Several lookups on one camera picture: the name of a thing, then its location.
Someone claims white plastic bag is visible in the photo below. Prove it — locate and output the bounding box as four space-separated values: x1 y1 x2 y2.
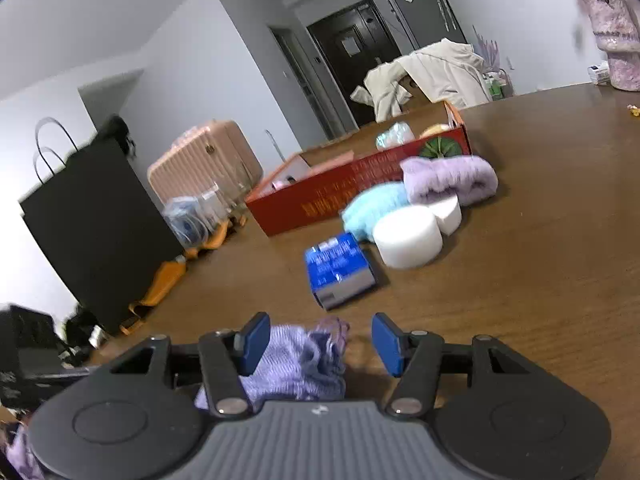
375 121 416 151

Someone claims black paper bag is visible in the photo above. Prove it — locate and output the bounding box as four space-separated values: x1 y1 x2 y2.
19 116 186 333

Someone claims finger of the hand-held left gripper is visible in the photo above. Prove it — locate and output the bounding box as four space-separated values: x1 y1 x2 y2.
30 366 101 381

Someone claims pink ribbed suitcase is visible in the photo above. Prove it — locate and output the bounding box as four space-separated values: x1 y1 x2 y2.
147 120 264 206

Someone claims white folded umbrella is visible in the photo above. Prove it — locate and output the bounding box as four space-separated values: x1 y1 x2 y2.
422 0 458 33

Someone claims pink textured vase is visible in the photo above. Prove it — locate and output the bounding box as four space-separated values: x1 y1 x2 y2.
579 0 640 92

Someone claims small white foam cylinder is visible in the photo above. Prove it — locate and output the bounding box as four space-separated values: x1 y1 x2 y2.
427 195 463 237

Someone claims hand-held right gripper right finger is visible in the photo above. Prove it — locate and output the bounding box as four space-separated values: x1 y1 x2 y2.
371 311 533 418

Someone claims purple fabric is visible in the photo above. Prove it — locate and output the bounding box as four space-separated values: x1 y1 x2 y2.
5 422 46 480

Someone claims large white foam cylinder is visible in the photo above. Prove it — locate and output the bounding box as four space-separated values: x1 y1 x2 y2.
372 206 445 268

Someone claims dark wooden door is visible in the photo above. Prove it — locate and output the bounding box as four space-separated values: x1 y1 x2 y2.
306 0 403 128

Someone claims purple knit cloth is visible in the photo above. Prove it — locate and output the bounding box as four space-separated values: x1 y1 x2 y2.
194 316 351 411

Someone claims light blue plush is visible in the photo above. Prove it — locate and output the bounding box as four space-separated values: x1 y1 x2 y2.
341 182 411 243

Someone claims grey refrigerator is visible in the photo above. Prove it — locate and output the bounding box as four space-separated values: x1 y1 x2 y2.
382 0 468 53

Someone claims red cardboard box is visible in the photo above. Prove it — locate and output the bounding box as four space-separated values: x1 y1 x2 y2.
245 101 472 237

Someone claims clear bag with blue contents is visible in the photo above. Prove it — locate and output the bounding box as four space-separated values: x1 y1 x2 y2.
162 195 211 248

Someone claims beige jacket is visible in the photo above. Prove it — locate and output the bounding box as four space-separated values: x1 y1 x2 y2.
350 37 493 123

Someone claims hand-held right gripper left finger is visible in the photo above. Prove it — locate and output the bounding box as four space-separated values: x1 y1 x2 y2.
107 311 272 418

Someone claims small white jar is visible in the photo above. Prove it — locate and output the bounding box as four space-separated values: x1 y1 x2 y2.
587 61 612 86

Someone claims blue tissue packet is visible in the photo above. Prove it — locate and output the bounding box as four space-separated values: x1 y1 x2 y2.
305 232 378 309

